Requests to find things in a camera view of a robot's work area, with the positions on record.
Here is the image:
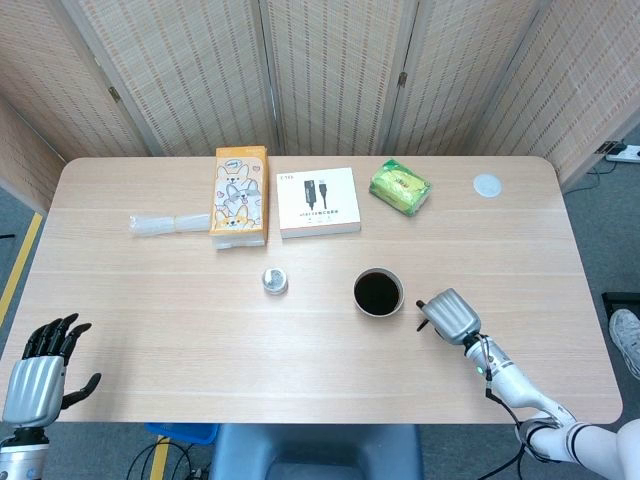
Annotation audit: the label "cup of dark coffee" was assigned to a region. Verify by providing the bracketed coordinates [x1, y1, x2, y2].
[352, 267, 405, 318]

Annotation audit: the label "black metal frame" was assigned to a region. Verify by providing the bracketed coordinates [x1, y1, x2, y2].
[599, 291, 640, 316]

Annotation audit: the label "white sneaker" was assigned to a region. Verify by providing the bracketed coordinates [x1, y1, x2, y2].
[608, 308, 640, 381]

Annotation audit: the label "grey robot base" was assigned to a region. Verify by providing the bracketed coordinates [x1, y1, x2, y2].
[209, 423, 424, 480]

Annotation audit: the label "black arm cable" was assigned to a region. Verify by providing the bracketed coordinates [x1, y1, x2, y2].
[479, 429, 531, 480]

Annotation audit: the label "black floor cables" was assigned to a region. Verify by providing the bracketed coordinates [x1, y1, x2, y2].
[124, 439, 211, 480]

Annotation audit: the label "green tissue pack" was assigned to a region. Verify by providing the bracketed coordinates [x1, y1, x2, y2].
[368, 158, 434, 218]

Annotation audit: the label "white USB cable box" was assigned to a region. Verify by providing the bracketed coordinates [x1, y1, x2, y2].
[275, 166, 363, 240]

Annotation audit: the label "woven folding screen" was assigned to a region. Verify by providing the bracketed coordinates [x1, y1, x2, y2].
[0, 0, 640, 214]

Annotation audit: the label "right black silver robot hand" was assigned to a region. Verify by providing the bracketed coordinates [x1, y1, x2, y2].
[416, 288, 482, 347]

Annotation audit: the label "white round lid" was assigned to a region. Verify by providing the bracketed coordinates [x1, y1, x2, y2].
[472, 172, 504, 198]

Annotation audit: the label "orange corgi tissue pack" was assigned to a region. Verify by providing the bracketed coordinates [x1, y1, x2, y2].
[208, 145, 270, 251]

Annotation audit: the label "small round tin can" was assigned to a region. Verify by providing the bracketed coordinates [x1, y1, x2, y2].
[262, 267, 289, 296]

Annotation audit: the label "white power strip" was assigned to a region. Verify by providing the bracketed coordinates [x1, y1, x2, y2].
[605, 144, 640, 164]

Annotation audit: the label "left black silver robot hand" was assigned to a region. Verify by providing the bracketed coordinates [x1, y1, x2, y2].
[1, 312, 103, 430]

